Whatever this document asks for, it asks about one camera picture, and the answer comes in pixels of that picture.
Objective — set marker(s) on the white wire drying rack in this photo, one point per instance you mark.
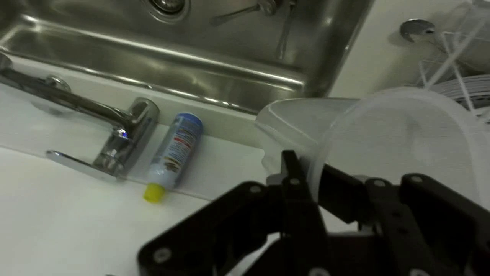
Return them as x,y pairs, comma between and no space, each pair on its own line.
462,69

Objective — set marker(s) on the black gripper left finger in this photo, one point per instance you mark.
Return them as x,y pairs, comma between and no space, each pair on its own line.
278,219

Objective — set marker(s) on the dish soap bottle yellow cap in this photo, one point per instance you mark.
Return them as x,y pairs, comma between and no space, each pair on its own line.
172,155

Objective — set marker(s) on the stainless steel sink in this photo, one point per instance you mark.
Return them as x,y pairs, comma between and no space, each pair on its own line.
240,53

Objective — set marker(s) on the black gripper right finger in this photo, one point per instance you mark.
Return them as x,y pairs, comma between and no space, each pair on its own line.
417,227

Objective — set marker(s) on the metal ladle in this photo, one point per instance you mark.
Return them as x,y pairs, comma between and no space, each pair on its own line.
420,30

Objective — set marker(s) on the clear plastic jar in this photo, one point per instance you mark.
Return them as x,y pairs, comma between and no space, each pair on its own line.
387,135

